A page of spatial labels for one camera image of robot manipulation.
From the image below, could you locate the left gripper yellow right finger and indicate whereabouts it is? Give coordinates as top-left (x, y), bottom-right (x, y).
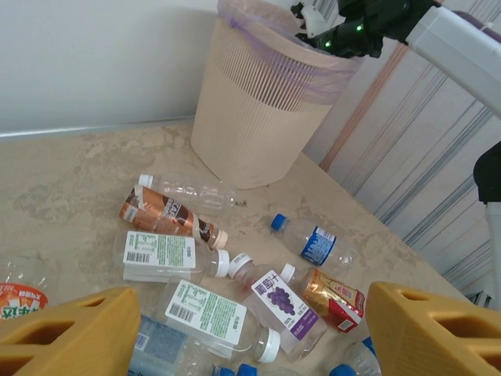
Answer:
top-left (366, 280), bottom-right (501, 376)

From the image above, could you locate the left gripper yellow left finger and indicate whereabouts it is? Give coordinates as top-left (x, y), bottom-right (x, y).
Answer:
top-left (0, 286), bottom-right (142, 376)

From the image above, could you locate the crushed orange label bottle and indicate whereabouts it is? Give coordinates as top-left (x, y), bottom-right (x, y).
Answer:
top-left (0, 260), bottom-right (50, 323)

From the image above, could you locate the blue label bottle blue cap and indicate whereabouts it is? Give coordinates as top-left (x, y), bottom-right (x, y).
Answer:
top-left (330, 335), bottom-right (383, 376)
top-left (270, 213), bottom-right (359, 276)

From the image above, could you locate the pale blue tinted bottle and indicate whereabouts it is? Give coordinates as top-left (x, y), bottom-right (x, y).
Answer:
top-left (128, 315), bottom-right (259, 376)

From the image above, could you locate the clear bottle green white label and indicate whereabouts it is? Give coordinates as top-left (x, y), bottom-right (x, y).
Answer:
top-left (158, 273), bottom-right (283, 363)
top-left (122, 230), bottom-right (231, 284)

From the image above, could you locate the pink plastic bin liner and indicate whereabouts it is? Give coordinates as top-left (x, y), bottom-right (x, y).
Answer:
top-left (216, 0), bottom-right (362, 107)

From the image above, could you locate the beige ribbed waste bin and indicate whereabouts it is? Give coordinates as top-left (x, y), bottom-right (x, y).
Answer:
top-left (190, 0), bottom-right (363, 191)

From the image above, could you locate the red gold label bottle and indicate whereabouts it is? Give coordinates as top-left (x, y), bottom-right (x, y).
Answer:
top-left (280, 263), bottom-right (367, 334)

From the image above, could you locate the purple grape label bottle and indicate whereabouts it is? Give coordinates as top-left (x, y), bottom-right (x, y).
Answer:
top-left (228, 252), bottom-right (329, 362)

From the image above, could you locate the brown coffee label bottle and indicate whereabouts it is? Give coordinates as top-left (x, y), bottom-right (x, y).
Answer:
top-left (118, 184), bottom-right (229, 250)

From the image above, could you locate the clear unlabelled bottle white cap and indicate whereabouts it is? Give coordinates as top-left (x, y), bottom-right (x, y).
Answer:
top-left (137, 172), bottom-right (238, 215)

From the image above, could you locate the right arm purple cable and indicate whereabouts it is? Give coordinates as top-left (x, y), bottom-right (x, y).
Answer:
top-left (452, 9), bottom-right (496, 31)

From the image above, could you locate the aluminium table edge rail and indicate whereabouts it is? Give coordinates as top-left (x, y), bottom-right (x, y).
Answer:
top-left (0, 115), bottom-right (197, 143)

